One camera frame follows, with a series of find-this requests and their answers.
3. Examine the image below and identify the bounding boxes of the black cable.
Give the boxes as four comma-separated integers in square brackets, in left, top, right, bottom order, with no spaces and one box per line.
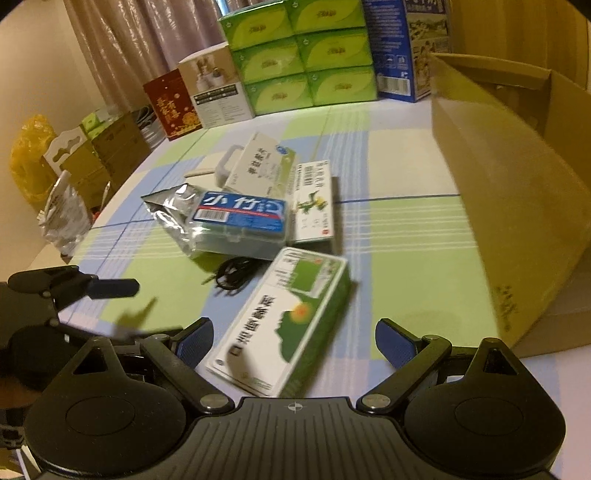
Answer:
[203,256,273,295]

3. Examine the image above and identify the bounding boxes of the brown wooden panel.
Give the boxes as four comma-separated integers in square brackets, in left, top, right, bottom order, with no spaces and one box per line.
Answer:
[450,0,591,93]

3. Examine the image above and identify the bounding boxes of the white cardboard cutout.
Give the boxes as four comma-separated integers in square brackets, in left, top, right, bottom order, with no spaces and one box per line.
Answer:
[44,124,88,176]

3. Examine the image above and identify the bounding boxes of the stack of green tissue boxes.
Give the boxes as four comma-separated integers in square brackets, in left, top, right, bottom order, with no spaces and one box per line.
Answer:
[217,0,377,116]

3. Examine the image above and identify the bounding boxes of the yellow plastic bag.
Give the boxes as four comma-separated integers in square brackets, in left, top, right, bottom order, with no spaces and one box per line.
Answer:
[10,114,58,204]

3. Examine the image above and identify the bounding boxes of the small brown cardboard boxes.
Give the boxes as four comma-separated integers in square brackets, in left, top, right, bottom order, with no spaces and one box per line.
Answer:
[60,111,153,208]

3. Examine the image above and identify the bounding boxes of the white medicine box blue logo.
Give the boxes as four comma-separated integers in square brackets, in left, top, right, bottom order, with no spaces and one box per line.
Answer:
[224,133,301,204]

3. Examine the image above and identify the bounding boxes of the white plug adapter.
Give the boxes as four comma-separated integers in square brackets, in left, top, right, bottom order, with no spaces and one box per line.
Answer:
[213,144,245,185]

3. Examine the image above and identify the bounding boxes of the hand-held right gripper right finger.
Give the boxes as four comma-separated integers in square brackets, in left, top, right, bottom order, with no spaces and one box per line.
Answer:
[355,318,532,415]

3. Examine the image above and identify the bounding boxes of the white box green plant print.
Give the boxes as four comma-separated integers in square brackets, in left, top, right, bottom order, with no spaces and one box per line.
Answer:
[288,159,336,245]

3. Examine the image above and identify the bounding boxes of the green and white medicine box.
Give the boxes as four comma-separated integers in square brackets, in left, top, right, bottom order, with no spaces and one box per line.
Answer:
[205,247,351,398]

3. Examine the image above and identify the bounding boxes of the blue printed carton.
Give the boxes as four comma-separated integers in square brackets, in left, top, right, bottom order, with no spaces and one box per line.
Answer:
[362,0,455,103]

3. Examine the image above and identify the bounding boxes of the silver foil bag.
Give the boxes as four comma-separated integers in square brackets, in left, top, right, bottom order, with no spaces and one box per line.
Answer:
[141,183,208,257]

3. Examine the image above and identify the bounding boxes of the plaid cloth desktop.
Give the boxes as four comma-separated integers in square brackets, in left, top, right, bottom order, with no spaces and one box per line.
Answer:
[60,95,522,398]

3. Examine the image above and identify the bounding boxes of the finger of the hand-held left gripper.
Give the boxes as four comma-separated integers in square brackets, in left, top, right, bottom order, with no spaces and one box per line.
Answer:
[8,265,140,315]
[60,323,185,344]

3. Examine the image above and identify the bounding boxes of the beige box with product photo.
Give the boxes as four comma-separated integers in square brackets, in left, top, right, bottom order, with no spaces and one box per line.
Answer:
[178,44,254,129]

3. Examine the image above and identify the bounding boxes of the crinkled silver plastic bag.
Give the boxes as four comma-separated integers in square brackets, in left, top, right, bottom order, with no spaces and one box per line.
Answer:
[37,171,93,257]

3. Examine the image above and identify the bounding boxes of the red box gold print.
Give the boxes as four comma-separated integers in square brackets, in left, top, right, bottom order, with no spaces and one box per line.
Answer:
[142,70,204,141]

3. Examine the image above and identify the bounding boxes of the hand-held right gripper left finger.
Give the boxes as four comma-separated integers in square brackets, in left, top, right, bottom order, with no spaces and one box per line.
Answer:
[60,318,232,415]

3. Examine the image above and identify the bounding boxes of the clear plastic box blue label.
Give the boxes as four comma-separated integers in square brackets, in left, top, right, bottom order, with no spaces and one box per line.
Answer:
[189,189,289,261]

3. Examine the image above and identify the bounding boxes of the large brown cardboard box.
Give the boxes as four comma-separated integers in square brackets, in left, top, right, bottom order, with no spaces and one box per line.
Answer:
[429,52,591,358]

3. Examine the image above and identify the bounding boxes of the grey pleated curtain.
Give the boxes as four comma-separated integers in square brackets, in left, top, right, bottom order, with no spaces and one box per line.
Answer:
[62,0,287,121]

